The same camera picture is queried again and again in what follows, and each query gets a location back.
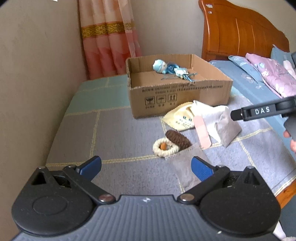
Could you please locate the grey pouch small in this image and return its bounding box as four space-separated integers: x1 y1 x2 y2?
164 143 213 193

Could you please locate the brown knitted scrunchie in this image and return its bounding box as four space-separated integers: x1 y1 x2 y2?
165 130 192 151

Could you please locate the grey pouch large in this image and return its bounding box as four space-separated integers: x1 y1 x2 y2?
215 109 241 147

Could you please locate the small orange plush piece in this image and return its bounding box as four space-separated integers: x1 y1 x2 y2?
160 142 167 151

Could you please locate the cream knitted ring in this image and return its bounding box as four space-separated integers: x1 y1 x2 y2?
152 138 181 159

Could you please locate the white towel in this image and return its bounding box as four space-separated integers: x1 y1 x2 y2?
191 100 230 142

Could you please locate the cream printed cloth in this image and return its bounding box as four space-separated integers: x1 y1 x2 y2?
163 102 194 132

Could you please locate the blue white string sachet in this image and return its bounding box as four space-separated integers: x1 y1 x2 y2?
161 62 197 82

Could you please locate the blue white doll head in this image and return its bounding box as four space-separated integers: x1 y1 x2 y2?
152 59 168 74

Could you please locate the person right hand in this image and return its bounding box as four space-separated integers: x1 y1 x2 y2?
283 130 296 154

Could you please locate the pink floral quilt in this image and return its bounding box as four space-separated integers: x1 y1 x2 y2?
245 53 295 98

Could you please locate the blue floral bedsheet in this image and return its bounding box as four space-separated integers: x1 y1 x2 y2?
208 55 296 160

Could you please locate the grey checked blanket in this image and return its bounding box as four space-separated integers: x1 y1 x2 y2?
46 75 295 196

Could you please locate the blue pillow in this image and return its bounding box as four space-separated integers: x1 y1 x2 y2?
270 45 295 68

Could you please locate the wooden headboard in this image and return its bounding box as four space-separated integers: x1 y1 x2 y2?
198 1 290 61

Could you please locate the cardboard box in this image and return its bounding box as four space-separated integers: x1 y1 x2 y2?
126 54 233 118

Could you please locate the pink patterned curtain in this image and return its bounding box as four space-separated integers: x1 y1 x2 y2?
79 0 141 80

